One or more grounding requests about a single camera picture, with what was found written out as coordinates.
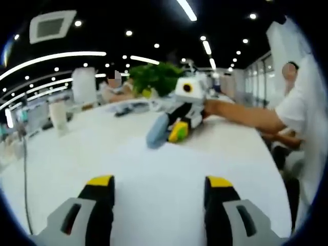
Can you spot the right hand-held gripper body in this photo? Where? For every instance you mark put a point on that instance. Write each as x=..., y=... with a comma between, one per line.
x=192, y=89

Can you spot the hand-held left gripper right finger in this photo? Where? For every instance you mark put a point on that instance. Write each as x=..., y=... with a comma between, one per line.
x=230, y=223

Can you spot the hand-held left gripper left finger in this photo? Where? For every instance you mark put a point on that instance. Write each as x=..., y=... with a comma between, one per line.
x=77, y=220

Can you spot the blue-grey paper punch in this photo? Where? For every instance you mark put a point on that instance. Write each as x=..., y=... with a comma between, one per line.
x=156, y=133

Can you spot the green potted plant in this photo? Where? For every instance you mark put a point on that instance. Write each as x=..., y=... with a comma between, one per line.
x=159, y=77

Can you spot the stack of blue-white documents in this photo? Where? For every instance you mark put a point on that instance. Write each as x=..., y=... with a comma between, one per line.
x=124, y=111

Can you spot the straight ceiling light bar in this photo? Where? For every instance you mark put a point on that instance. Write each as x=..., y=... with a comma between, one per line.
x=187, y=10

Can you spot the tall white cup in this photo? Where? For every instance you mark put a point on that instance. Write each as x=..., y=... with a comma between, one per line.
x=58, y=115

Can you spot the operator in white shirt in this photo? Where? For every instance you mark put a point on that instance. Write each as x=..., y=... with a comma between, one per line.
x=302, y=107

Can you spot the square ceiling air vent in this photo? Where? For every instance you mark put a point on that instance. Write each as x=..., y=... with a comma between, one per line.
x=51, y=27

